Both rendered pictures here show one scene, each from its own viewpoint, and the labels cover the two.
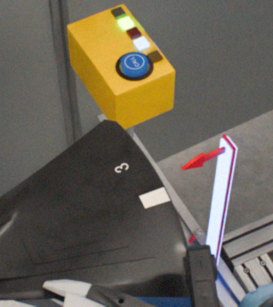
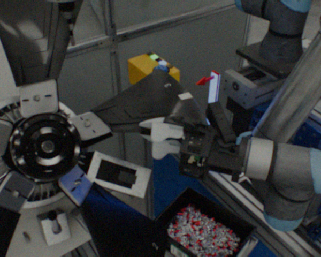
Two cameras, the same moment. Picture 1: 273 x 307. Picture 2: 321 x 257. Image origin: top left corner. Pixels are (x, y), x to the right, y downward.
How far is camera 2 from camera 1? 0.36 m
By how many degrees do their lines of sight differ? 15
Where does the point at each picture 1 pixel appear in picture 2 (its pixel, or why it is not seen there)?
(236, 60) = not seen: hidden behind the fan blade
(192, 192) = not seen: hidden behind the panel
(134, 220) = (177, 103)
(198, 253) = (214, 104)
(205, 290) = (221, 116)
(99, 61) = (144, 69)
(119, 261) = not seen: hidden behind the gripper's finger
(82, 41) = (136, 63)
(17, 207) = (120, 100)
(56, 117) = (115, 138)
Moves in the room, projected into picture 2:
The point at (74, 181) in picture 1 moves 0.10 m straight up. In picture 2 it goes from (146, 90) to (145, 51)
